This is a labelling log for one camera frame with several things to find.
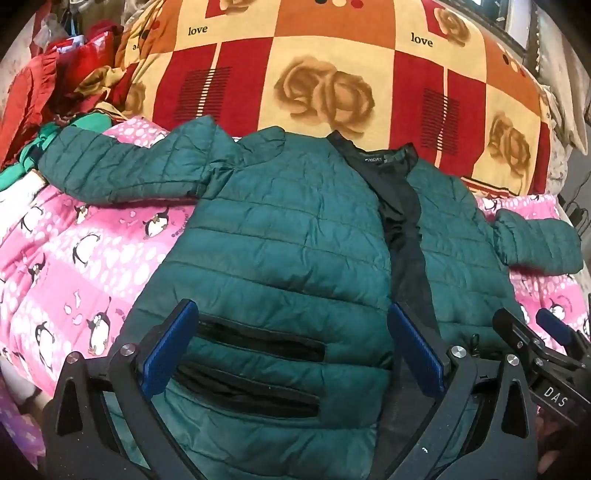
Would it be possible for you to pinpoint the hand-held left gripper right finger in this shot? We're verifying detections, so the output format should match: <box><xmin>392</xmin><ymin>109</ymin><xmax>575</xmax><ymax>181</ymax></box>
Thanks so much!
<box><xmin>385</xmin><ymin>302</ymin><xmax>539</xmax><ymax>480</ymax></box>

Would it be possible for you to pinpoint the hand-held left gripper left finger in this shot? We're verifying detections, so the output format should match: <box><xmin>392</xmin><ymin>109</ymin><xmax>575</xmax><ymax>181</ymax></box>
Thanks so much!
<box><xmin>44</xmin><ymin>299</ymin><xmax>204</xmax><ymax>480</ymax></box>

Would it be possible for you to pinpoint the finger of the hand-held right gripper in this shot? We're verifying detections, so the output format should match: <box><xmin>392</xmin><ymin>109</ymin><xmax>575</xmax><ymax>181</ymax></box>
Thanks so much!
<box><xmin>536</xmin><ymin>308</ymin><xmax>587</xmax><ymax>356</ymax></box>
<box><xmin>492</xmin><ymin>308</ymin><xmax>546</xmax><ymax>370</ymax></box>

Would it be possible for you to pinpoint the green puffer jacket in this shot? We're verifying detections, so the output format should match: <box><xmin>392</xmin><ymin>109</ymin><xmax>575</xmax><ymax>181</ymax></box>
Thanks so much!
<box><xmin>38</xmin><ymin>116</ymin><xmax>583</xmax><ymax>480</ymax></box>

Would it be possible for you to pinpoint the person's right hand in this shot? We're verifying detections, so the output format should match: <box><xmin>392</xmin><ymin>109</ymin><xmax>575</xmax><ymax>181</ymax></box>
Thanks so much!
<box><xmin>538</xmin><ymin>418</ymin><xmax>591</xmax><ymax>480</ymax></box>

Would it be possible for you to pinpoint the pink penguin print blanket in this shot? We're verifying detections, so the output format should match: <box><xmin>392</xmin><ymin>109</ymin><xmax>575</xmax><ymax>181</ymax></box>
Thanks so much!
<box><xmin>0</xmin><ymin>117</ymin><xmax>591</xmax><ymax>416</ymax></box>

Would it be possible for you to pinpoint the purple floral sheet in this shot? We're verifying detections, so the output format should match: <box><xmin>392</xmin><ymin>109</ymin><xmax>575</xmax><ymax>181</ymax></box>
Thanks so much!
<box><xmin>0</xmin><ymin>401</ymin><xmax>47</xmax><ymax>480</ymax></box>

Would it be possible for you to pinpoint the white cloth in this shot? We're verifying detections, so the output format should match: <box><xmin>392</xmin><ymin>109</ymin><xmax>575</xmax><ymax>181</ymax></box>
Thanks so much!
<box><xmin>538</xmin><ymin>28</ymin><xmax>591</xmax><ymax>158</ymax></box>

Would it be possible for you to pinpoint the green cloth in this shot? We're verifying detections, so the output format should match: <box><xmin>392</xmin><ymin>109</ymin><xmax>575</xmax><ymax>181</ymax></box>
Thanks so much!
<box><xmin>0</xmin><ymin>113</ymin><xmax>114</xmax><ymax>190</ymax></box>

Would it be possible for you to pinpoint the red garment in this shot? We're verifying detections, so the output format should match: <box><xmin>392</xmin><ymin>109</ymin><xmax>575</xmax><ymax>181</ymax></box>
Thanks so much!
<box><xmin>0</xmin><ymin>23</ymin><xmax>125</xmax><ymax>167</ymax></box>

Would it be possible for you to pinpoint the red checked rose print blanket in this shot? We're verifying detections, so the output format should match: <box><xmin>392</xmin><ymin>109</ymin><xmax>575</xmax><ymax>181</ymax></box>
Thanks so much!
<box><xmin>113</xmin><ymin>0</ymin><xmax>552</xmax><ymax>197</ymax></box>

